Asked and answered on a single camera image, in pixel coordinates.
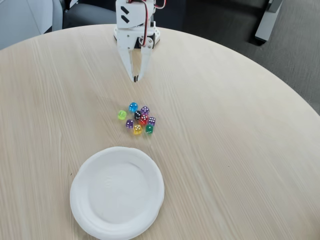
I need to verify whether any white paper plate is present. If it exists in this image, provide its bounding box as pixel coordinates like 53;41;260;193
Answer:
69;146;166;240

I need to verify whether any grey office chair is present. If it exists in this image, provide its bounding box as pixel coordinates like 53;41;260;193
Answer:
62;0;121;30

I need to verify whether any white cabinet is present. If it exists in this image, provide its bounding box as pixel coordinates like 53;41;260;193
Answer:
0;0;63;50

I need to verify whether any white desk leg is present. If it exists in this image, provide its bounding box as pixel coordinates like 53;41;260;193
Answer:
254;0;283;43

